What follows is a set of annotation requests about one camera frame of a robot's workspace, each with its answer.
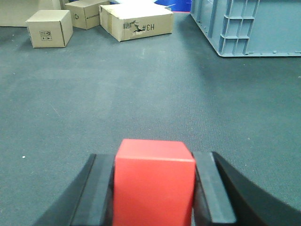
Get small cardboard box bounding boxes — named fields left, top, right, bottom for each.
left=26, top=10, right=73, bottom=48

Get middle cardboard box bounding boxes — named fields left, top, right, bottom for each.
left=65, top=0, right=110, bottom=30

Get red magnetic block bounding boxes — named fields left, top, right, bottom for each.
left=112, top=139, right=196, bottom=226

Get blue object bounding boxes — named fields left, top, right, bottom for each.
left=110, top=0, right=192, bottom=12

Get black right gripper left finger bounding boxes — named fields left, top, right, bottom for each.
left=34, top=153, right=115, bottom=226

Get grey plastic crate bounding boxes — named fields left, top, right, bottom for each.
left=190, top=0, right=301, bottom=57

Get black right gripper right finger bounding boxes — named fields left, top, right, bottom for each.
left=193, top=152, right=301, bottom=226

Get large flat cardboard box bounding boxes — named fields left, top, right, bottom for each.
left=99, top=3, right=174, bottom=42

